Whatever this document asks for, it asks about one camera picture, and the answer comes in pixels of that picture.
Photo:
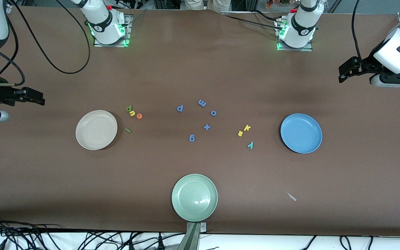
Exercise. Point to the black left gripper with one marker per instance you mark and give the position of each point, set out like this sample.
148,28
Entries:
365,65

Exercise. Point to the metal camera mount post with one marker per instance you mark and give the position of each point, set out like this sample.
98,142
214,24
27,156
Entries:
193,236

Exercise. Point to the beige trouser leg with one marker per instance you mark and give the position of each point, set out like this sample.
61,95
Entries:
220,4
196,3

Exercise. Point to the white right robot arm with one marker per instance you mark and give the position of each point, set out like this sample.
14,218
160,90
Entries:
104,29

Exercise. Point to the small grey paper scrap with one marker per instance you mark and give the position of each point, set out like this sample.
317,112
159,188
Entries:
292,197

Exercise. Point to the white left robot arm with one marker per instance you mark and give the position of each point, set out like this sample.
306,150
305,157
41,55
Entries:
302,24

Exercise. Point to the blue foam letter m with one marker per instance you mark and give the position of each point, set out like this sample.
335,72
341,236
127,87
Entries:
202,103

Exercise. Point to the teal foam letter y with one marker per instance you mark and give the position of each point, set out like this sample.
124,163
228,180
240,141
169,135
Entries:
251,145

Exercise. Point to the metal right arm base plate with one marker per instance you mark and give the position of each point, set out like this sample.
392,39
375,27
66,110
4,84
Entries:
111,44

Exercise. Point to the yellow foam letter k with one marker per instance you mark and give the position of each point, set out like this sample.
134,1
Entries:
246,128

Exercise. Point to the blue round plate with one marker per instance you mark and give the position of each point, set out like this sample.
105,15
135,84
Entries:
300,133

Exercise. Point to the beige round plate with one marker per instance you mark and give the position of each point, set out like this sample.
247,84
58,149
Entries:
96,130

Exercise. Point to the pale green round plate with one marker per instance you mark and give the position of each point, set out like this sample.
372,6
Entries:
194,198

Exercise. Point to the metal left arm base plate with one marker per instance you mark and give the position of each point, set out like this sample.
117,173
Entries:
295,49

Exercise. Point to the blue foam plus sign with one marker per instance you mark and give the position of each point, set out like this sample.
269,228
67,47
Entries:
207,127

